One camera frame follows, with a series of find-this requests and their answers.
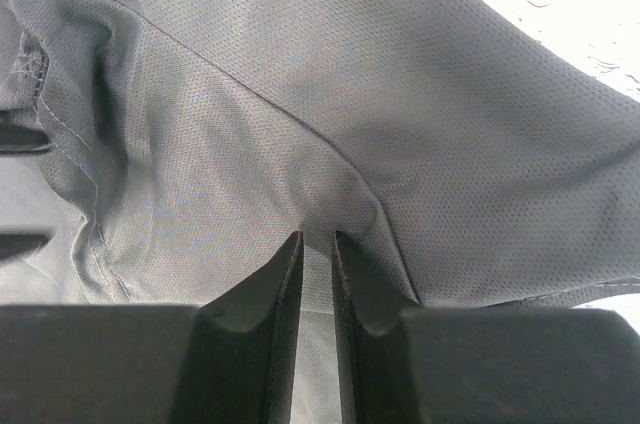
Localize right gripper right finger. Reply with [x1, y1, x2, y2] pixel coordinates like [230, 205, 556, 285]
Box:
[332, 233, 639, 423]

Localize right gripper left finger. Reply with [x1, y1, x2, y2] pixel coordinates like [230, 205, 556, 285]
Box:
[1, 232, 304, 423]

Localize dark grey t shirt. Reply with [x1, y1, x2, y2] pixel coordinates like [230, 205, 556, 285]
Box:
[1, 0, 639, 423]

